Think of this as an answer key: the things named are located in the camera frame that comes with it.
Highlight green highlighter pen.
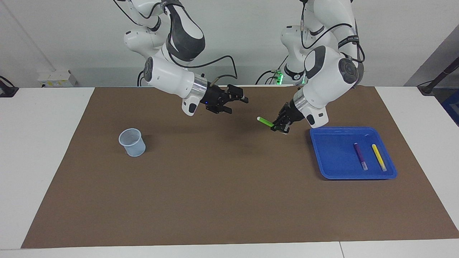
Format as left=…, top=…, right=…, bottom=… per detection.
left=257, top=116, right=289, bottom=135

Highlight purple highlighter pen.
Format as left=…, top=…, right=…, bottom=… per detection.
left=354, top=143, right=369, bottom=171

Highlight yellow highlighter pen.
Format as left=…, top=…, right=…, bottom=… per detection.
left=371, top=144, right=388, bottom=172

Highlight blue plastic tray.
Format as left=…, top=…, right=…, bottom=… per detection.
left=309, top=126, right=398, bottom=180

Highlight brown paper table mat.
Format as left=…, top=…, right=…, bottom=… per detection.
left=21, top=86, right=459, bottom=249

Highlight translucent plastic cup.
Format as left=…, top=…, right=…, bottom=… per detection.
left=119, top=128, right=146, bottom=157

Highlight black stand pole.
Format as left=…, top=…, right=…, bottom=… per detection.
left=418, top=56, right=459, bottom=95

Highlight white power socket box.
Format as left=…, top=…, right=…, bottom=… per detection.
left=38, top=70, right=77, bottom=87

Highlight blue storage bin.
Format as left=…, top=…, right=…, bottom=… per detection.
left=442, top=90, right=459, bottom=126

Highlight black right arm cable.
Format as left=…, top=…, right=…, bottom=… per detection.
left=169, top=55, right=239, bottom=88

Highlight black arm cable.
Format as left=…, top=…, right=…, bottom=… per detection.
left=301, top=0, right=366, bottom=72
left=169, top=55, right=239, bottom=88

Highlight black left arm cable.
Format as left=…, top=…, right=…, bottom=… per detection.
left=301, top=0, right=366, bottom=72

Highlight black clamp mount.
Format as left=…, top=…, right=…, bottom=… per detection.
left=0, top=76, right=19, bottom=98

